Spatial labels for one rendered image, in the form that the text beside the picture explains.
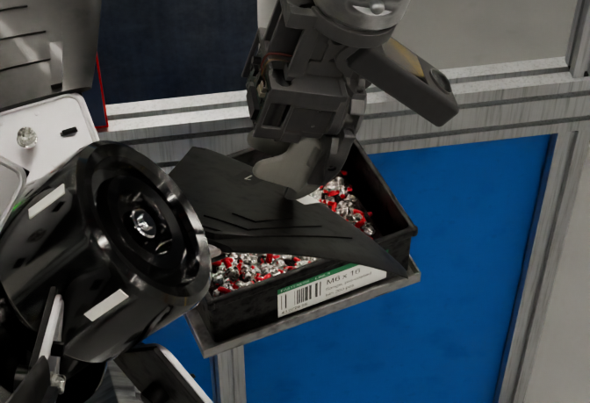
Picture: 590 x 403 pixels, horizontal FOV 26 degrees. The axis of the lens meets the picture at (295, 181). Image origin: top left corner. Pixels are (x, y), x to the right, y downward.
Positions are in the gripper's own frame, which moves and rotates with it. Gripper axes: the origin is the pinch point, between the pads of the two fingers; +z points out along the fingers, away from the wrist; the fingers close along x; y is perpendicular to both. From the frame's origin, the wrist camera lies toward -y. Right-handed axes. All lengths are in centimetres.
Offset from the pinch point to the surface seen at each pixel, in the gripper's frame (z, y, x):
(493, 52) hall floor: 78, -87, -119
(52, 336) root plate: -16.5, 24.5, 29.0
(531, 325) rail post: 48, -52, -24
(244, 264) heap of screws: 17.2, -0.6, -5.4
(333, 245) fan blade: -2.7, -0.5, 8.7
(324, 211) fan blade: 1.7, -2.6, 1.0
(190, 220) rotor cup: -14.3, 14.9, 17.7
